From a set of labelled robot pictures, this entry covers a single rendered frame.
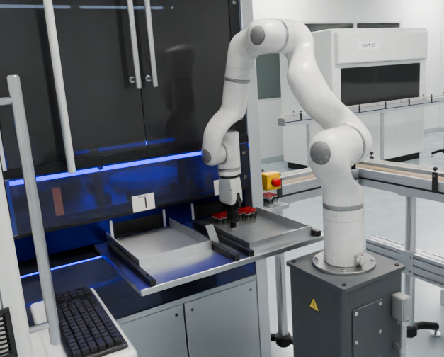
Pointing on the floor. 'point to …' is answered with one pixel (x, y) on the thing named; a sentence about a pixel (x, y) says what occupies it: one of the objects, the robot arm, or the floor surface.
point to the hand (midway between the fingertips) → (232, 215)
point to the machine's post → (255, 193)
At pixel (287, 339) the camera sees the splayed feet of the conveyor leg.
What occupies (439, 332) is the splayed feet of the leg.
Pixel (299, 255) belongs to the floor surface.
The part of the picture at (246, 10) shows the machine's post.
